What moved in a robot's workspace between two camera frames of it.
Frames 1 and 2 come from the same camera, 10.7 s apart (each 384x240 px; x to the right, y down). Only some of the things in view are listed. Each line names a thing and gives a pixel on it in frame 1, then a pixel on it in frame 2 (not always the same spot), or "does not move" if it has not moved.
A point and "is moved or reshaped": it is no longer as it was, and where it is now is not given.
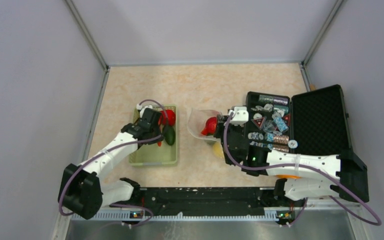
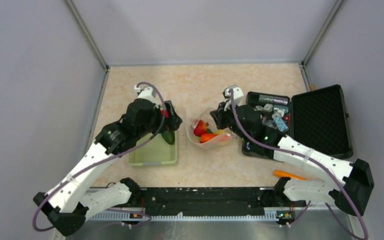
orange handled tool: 287,176 does not move
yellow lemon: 217,150 is moved or reshaped
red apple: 210,126 -> 201,128
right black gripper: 221,121 -> 220,114
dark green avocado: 169,135 does not move
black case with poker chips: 313,122 does not move
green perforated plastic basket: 152,154 does not move
